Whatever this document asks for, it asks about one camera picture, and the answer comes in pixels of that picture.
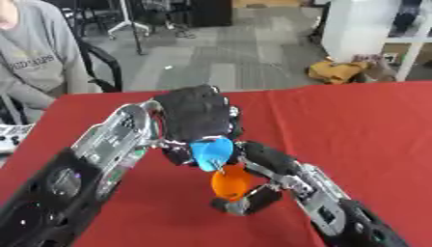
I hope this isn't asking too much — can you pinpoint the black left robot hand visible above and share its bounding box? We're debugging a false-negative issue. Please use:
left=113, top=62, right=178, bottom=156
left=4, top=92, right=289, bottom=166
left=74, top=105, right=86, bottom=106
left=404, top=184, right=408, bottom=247
left=149, top=84, right=247, bottom=167

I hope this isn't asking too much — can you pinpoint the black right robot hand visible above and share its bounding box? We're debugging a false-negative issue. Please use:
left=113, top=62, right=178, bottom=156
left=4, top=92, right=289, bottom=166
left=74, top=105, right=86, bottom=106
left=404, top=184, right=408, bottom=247
left=209, top=140, right=310, bottom=216

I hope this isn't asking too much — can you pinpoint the orange cup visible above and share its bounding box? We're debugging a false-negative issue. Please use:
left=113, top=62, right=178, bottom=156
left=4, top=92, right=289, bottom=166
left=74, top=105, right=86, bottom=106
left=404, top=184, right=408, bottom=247
left=209, top=163, right=256, bottom=203

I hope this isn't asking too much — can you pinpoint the blue cup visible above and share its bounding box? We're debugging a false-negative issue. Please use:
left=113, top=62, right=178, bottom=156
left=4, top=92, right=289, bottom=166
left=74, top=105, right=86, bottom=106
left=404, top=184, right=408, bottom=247
left=187, top=136, right=236, bottom=173

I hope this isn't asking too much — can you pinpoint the black cabinet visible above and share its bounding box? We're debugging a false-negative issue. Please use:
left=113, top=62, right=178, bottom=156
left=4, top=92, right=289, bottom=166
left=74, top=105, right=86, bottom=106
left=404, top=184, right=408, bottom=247
left=187, top=0, right=235, bottom=28

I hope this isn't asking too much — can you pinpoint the black office chair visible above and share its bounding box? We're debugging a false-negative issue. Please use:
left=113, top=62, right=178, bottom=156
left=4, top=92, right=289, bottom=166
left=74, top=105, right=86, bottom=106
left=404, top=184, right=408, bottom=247
left=59, top=8, right=125, bottom=94

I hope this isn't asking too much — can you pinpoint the white tripod stand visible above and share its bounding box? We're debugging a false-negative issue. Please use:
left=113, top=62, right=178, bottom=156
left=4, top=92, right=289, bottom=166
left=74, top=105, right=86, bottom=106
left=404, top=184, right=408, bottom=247
left=106, top=0, right=152, bottom=41

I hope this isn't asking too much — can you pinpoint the yellow bag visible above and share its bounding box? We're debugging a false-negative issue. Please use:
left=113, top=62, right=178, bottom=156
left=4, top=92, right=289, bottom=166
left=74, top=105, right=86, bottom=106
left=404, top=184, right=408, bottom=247
left=305, top=60, right=375, bottom=85

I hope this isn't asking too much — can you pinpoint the person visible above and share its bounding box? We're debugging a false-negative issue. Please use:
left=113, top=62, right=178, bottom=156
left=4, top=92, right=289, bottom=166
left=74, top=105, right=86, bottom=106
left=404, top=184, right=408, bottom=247
left=0, top=0, right=92, bottom=124

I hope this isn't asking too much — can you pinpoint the white shelf unit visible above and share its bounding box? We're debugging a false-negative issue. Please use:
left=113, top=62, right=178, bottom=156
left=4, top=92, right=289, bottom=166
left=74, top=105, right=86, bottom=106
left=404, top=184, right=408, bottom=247
left=318, top=0, right=432, bottom=82

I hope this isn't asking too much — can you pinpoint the white controller device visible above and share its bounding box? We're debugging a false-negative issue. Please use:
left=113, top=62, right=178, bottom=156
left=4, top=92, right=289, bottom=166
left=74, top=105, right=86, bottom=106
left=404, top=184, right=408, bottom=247
left=0, top=123, right=36, bottom=155

